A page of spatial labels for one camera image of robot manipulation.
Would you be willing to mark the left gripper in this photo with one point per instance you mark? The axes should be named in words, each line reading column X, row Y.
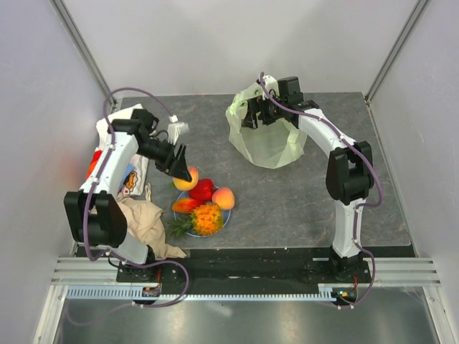
column 166, row 165

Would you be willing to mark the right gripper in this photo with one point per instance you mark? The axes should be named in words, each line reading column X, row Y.
column 257, row 104

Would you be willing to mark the orange yellow fake peach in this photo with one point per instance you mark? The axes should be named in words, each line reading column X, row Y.
column 183, row 185

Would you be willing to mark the red fake apple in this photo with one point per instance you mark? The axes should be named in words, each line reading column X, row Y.
column 204, row 190

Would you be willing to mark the red yellow fake mango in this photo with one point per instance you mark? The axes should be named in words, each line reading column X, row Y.
column 186, row 205

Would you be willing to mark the pale green plastic bag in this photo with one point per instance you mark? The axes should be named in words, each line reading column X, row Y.
column 269, row 146

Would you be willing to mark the yellow fake pear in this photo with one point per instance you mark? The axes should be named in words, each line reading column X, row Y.
column 224, row 198

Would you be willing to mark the fake pineapple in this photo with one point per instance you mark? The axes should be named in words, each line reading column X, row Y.
column 202, row 221

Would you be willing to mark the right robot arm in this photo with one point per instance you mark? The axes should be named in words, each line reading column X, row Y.
column 349, row 170

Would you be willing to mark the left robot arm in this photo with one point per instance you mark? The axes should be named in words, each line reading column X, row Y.
column 94, row 216

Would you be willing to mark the blue plastic plate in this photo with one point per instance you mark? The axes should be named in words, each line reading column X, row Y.
column 226, row 213

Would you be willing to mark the beige crumpled cloth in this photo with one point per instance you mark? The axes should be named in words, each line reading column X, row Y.
column 145, row 224

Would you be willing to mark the rainbow striped cloth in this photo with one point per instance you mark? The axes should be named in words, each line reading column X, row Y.
column 93, row 163

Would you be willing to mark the white folded towel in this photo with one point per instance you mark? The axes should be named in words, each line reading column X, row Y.
column 102, row 126

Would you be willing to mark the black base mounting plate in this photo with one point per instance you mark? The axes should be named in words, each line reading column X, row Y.
column 250, row 271

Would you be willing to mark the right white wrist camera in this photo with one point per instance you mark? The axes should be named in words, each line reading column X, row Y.
column 268, row 85

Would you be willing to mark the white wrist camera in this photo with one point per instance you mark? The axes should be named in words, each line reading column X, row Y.
column 176, row 128
column 268, row 85

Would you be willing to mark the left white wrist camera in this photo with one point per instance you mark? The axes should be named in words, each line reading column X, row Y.
column 176, row 128

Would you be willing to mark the grey slotted cable duct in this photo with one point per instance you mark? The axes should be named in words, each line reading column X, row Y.
column 141, row 293

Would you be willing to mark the right aluminium corner post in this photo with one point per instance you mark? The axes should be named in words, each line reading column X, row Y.
column 396, row 48

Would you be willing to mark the aluminium corner post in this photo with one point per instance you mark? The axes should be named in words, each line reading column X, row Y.
column 78, row 40
column 396, row 48

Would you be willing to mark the left aluminium corner post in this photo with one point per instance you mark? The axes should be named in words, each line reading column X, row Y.
column 78, row 40

